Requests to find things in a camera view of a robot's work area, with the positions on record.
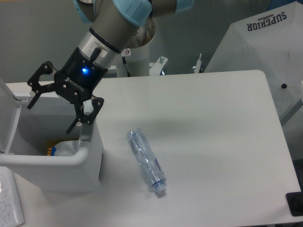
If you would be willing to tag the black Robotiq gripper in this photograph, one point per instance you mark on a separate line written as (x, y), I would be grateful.
(80, 74)

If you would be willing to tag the white plastic wrapper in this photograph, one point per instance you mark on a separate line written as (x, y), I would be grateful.
(66, 148)

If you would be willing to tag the crushed clear plastic bottle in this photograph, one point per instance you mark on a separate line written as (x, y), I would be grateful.
(147, 161)

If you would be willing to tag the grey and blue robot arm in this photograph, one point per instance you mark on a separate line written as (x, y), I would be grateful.
(114, 24)

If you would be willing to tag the white plastic trash can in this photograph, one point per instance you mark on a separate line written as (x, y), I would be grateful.
(23, 136)

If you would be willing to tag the yellow blue snack packet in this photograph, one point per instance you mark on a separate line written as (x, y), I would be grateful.
(51, 147)

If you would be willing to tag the white notepad with handwriting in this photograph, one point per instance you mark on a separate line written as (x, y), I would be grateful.
(11, 213)

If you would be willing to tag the white Superior umbrella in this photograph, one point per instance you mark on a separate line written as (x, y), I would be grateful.
(271, 42)

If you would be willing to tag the black device at table edge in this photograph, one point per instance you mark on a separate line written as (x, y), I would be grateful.
(295, 203)

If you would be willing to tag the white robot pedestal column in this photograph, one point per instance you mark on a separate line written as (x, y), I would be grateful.
(135, 58)

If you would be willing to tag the white metal base frame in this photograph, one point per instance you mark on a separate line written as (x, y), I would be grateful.
(157, 68)

